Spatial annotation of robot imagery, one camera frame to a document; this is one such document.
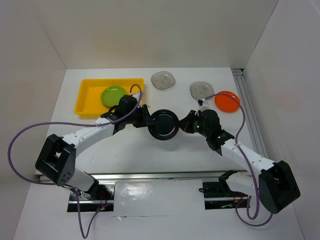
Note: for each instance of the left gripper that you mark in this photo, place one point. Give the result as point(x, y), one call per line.
point(145, 120)

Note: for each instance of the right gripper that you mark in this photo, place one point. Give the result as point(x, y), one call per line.
point(185, 124)

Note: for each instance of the black plate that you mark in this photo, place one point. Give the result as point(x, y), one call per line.
point(166, 125)

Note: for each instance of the clear grey plate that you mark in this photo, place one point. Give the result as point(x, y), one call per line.
point(201, 90)
point(163, 80)

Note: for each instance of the orange plate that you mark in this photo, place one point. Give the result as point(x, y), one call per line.
point(227, 101)

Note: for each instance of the green plate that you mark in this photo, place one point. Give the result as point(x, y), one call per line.
point(111, 96)

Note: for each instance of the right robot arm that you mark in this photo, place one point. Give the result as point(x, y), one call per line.
point(272, 182)

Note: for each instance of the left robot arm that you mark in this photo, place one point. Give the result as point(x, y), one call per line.
point(57, 158)

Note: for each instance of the yellow plastic bin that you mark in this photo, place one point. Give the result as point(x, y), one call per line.
point(89, 105)

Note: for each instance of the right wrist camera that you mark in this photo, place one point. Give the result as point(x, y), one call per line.
point(202, 106)

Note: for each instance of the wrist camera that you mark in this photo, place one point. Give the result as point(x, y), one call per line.
point(139, 96)
point(202, 106)

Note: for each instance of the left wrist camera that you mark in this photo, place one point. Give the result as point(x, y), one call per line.
point(139, 96)

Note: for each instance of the aluminium rail right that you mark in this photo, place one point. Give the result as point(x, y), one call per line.
point(251, 119)

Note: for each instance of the aluminium rail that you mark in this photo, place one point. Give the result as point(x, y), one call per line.
point(160, 176)
point(251, 119)

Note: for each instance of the aluminium rail front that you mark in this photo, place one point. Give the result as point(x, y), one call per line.
point(160, 176)

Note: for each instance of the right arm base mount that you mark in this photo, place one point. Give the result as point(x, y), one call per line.
point(216, 199)

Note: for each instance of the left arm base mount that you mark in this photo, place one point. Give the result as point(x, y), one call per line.
point(103, 200)

